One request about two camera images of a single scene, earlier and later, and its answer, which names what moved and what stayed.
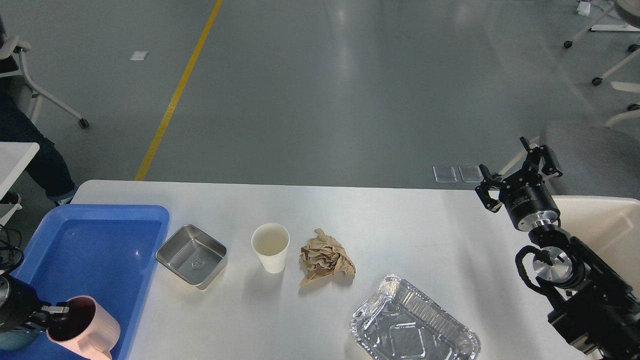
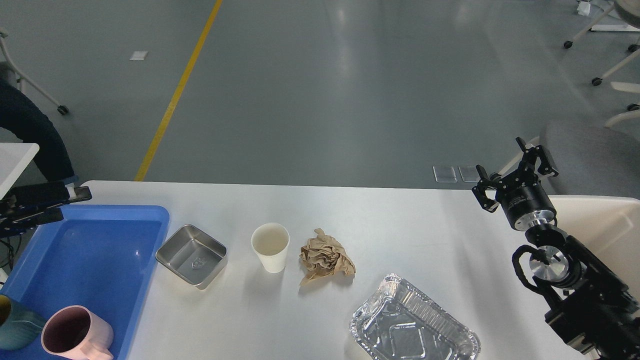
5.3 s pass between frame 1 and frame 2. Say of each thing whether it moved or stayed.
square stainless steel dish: stayed
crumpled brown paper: stayed
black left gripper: moved
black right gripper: stayed
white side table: stayed
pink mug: moved
